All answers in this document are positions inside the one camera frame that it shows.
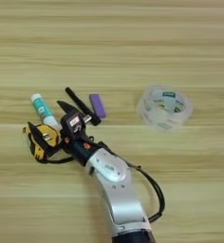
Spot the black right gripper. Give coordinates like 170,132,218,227
27,100,104,167

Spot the teal white glue stick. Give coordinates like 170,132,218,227
29,92,63,131

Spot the black marker pen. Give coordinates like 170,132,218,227
65,86,103,127

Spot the purple eraser block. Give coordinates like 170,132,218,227
88,93,107,120

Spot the clear adhesive tape roll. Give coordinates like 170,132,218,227
136,84,194,133

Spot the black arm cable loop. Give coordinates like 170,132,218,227
99,141,166,224

